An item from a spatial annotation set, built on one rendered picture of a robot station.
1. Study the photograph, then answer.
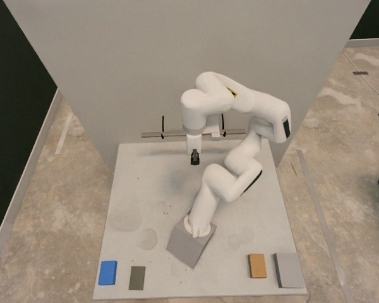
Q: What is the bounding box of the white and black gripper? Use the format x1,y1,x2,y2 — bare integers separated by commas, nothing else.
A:
184,131,202,165

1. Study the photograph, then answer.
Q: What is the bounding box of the grey bar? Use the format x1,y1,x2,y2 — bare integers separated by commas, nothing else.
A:
141,129,246,138

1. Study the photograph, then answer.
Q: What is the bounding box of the small orange rectangular block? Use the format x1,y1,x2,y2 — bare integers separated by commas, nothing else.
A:
248,253,267,278

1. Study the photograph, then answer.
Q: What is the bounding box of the blue rectangular block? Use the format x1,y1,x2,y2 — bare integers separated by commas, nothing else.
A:
98,260,117,286

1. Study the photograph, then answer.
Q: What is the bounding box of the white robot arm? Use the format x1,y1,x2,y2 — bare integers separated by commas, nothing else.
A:
181,72,291,237

